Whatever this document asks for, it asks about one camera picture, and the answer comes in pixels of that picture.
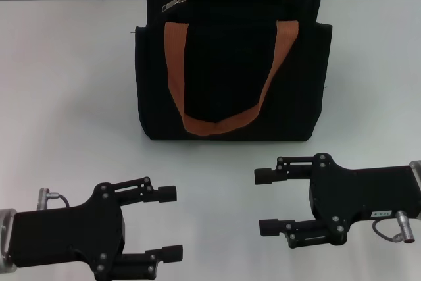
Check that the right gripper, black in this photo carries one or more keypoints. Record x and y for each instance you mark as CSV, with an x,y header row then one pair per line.
x,y
361,192

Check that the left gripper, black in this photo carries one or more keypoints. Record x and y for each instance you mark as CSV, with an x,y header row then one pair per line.
x,y
72,231

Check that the silver zipper pull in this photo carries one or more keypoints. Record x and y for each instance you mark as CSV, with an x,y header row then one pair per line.
x,y
174,3

